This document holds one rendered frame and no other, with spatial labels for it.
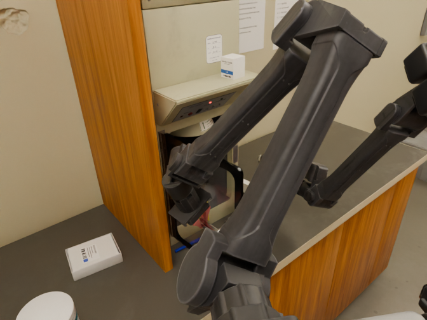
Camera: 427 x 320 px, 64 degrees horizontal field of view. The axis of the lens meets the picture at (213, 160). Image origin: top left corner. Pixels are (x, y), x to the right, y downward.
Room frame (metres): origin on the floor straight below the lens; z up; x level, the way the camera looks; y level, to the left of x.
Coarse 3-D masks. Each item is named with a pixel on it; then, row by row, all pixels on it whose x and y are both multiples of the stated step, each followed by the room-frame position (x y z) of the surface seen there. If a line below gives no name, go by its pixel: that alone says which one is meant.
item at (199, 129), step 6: (210, 120) 1.07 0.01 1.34; (192, 126) 1.02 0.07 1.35; (198, 126) 1.02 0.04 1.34; (204, 126) 1.03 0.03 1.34; (210, 126) 1.05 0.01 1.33; (174, 132) 1.02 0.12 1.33; (180, 132) 1.01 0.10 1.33; (186, 132) 1.01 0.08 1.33; (192, 132) 1.01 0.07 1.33; (198, 132) 1.02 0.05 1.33; (204, 132) 1.02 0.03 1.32
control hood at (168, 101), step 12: (252, 72) 1.04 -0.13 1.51; (180, 84) 0.94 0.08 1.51; (192, 84) 0.94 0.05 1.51; (204, 84) 0.94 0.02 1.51; (216, 84) 0.93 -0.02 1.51; (228, 84) 0.93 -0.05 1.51; (240, 84) 0.95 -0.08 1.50; (156, 96) 0.89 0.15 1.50; (168, 96) 0.85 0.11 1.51; (180, 96) 0.85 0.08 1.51; (192, 96) 0.85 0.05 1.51; (204, 96) 0.87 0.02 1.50; (216, 96) 0.91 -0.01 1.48; (156, 108) 0.89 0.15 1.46; (168, 108) 0.84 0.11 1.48; (180, 108) 0.85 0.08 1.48; (216, 108) 1.00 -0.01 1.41; (156, 120) 0.90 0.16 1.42; (168, 120) 0.87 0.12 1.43
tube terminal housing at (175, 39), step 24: (144, 24) 0.90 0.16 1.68; (168, 24) 0.95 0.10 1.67; (192, 24) 0.99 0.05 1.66; (216, 24) 1.04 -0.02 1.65; (168, 48) 0.94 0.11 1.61; (192, 48) 0.99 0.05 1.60; (168, 72) 0.94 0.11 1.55; (192, 72) 0.99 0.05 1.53; (216, 72) 1.04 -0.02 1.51; (192, 120) 0.98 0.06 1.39
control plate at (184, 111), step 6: (222, 96) 0.94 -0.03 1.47; (228, 96) 0.96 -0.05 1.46; (204, 102) 0.90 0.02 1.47; (216, 102) 0.95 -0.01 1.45; (222, 102) 0.99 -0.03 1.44; (186, 108) 0.87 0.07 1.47; (192, 108) 0.89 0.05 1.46; (198, 108) 0.92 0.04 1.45; (204, 108) 0.94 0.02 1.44; (210, 108) 0.97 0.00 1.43; (180, 114) 0.88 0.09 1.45; (186, 114) 0.91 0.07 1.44; (192, 114) 0.93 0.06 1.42; (174, 120) 0.89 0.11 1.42
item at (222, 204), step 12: (168, 144) 0.87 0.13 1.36; (180, 144) 0.83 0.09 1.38; (168, 156) 0.88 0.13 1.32; (228, 168) 0.70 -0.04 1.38; (216, 180) 0.73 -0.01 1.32; (228, 180) 0.70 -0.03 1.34; (240, 180) 0.67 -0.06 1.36; (216, 192) 0.73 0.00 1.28; (228, 192) 0.70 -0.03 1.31; (240, 192) 0.67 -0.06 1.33; (216, 204) 0.73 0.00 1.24; (228, 204) 0.70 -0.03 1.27; (216, 216) 0.74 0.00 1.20; (228, 216) 0.70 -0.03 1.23; (180, 228) 0.86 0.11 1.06; (192, 228) 0.82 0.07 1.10; (180, 240) 0.86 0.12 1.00; (192, 240) 0.82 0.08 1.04
